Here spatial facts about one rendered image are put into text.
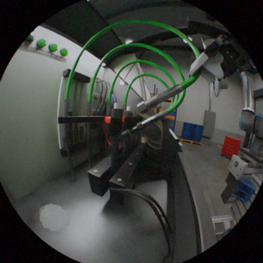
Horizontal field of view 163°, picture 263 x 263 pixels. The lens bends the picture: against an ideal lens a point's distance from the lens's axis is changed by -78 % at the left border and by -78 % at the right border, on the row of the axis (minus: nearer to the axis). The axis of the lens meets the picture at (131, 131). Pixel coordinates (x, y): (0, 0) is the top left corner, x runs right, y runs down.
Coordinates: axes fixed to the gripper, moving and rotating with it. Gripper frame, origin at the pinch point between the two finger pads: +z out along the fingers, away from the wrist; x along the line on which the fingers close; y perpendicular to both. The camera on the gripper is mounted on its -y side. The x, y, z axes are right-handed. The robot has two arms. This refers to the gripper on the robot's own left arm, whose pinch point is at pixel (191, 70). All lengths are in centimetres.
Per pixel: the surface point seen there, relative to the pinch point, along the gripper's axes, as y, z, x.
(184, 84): 1.4, 4.0, -3.0
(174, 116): 56, 107, 498
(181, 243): 29.6, 17.8, -19.2
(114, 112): -3.8, 17.3, -7.7
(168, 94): 0.9, 7.7, -4.3
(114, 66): -43, 20, 29
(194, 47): -3.4, -5.5, 0.2
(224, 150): 286, -33, 329
